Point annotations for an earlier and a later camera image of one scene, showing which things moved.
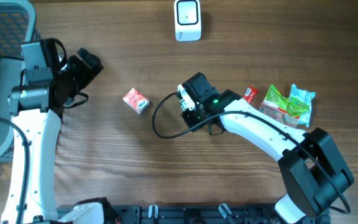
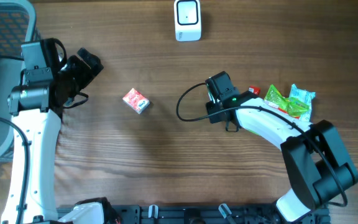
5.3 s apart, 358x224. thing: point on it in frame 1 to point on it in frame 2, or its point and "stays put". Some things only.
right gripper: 189,116 to 211,106
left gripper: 86,74 stays put
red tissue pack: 136,101 stays put
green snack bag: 287,111 stays put
